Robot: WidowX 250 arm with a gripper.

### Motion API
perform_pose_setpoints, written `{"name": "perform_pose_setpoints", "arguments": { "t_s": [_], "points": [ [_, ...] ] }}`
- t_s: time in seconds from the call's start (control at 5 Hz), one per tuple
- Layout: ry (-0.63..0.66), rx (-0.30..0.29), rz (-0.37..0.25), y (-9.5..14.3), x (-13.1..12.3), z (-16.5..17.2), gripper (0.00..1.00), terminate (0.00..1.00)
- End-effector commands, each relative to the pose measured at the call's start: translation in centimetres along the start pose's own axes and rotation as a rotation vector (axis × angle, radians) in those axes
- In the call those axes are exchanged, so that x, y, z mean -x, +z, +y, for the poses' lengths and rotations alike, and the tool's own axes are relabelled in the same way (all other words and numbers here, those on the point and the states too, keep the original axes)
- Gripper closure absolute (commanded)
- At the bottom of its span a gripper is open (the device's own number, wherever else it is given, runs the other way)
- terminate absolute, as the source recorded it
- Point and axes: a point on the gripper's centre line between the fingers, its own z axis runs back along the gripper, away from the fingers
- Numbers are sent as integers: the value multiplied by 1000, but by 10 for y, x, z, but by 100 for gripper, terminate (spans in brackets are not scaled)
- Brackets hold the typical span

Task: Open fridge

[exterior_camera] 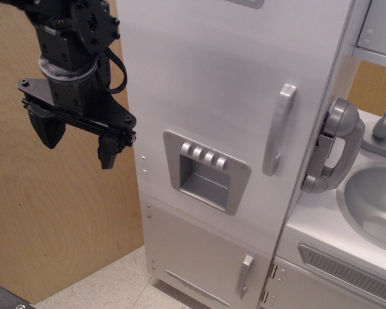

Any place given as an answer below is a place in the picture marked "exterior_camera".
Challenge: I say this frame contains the brass door hinge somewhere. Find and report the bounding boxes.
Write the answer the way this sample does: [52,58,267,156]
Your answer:
[269,263,277,279]

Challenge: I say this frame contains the silver door handle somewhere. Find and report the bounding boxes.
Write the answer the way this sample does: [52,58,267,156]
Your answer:
[236,255,254,299]
[262,84,297,176]

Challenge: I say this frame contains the white lower freezer door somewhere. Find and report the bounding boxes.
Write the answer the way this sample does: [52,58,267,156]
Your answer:
[140,193,270,308]

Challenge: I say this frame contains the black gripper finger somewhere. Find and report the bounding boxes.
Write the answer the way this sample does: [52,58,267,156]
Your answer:
[27,102,66,149]
[97,133,126,169]

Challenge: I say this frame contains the white toy kitchen cabinet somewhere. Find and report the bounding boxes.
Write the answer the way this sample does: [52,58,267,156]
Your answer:
[259,1,386,308]

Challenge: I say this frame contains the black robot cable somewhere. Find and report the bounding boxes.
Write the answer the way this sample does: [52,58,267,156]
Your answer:
[102,48,129,94]

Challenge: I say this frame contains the silver ice dispenser panel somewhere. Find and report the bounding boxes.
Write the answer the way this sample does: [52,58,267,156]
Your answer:
[163,130,252,216]

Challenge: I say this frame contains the grey toy telephone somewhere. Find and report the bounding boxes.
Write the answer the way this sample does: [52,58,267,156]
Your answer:
[301,98,365,194]

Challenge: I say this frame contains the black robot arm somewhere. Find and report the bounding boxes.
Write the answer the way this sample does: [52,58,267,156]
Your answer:
[12,1,136,169]

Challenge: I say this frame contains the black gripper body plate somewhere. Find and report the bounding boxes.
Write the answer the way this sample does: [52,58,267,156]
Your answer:
[17,79,136,147]

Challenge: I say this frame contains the white upper cupboard door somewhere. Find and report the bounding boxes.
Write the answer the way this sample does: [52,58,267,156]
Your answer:
[357,0,386,55]

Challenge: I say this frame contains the grey oven vent panel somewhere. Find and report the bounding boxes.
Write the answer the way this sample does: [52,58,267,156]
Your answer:
[297,243,386,302]

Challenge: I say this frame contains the silver toy faucet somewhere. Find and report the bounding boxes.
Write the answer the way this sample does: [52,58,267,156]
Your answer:
[361,110,386,157]

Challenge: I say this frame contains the silver toy sink basin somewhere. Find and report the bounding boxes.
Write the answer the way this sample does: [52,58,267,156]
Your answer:
[336,162,386,250]

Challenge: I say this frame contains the white fridge door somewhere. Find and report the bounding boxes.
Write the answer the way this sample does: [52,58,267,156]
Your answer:
[117,1,353,255]

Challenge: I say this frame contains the silver upper vent panel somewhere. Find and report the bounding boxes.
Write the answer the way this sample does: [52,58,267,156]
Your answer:
[227,0,264,9]

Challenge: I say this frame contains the dark base plate corner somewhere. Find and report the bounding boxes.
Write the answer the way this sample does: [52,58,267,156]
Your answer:
[0,286,36,309]

